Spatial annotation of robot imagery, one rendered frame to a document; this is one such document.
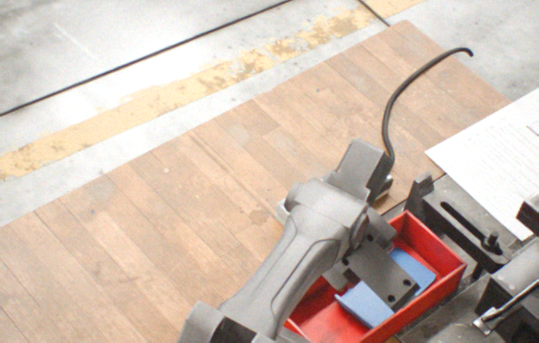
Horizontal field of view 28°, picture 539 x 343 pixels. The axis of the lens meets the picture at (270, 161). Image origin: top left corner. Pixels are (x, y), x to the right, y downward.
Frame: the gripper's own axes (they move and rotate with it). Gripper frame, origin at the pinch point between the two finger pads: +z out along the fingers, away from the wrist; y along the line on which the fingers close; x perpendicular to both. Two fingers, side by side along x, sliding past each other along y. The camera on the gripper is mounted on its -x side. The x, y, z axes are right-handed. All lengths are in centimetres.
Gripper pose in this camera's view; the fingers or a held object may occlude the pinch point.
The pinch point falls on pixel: (365, 260)
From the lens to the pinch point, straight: 141.6
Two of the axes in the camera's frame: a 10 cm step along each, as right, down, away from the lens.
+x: -6.5, -6.4, 4.2
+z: 2.8, 3.1, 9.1
